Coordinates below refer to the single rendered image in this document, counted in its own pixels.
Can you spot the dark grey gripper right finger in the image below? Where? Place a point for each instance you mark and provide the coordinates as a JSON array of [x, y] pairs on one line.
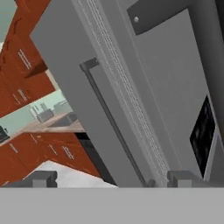
[[178, 178]]

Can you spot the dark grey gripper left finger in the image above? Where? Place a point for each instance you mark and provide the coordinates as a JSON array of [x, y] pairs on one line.
[[43, 178]]

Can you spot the grey fridge body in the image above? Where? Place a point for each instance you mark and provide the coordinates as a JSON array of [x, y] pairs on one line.
[[175, 87]]

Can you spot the grey fridge door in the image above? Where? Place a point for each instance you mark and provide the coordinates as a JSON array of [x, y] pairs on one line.
[[67, 73]]

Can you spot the red-brown base cupboards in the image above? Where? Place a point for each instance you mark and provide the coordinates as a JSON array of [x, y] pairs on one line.
[[43, 151]]

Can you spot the black dishwasher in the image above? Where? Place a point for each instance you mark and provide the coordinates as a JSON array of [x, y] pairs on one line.
[[93, 157]]

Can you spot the black small appliance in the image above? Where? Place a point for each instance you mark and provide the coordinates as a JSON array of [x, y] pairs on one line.
[[3, 134]]

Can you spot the grey sink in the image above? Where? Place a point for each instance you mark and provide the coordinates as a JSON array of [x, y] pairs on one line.
[[64, 120]]

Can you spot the grey toaster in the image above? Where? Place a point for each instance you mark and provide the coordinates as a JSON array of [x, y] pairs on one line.
[[44, 116]]

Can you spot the red-brown wall cupboards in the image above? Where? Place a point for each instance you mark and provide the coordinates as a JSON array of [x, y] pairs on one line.
[[17, 67]]

